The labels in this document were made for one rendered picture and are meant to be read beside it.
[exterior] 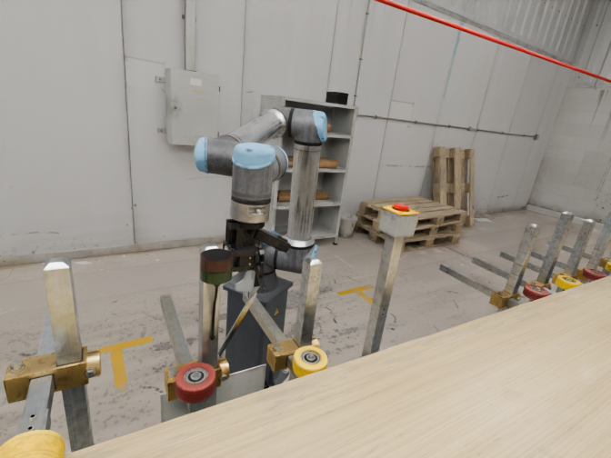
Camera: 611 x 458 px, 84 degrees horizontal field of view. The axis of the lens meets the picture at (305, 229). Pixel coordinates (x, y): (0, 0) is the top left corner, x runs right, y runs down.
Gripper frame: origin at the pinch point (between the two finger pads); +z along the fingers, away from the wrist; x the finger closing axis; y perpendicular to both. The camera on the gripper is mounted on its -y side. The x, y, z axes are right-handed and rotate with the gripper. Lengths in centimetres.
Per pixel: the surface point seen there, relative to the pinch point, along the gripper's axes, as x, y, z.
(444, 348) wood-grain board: 28, -43, 9
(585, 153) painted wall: -232, -747, -36
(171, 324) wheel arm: -11.4, 17.9, 12.9
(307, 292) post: 9.6, -10.3, -3.8
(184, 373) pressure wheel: 12.8, 19.2, 8.3
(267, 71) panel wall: -268, -113, -79
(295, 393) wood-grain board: 25.6, -0.1, 8.8
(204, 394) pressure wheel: 18.0, 16.4, 10.0
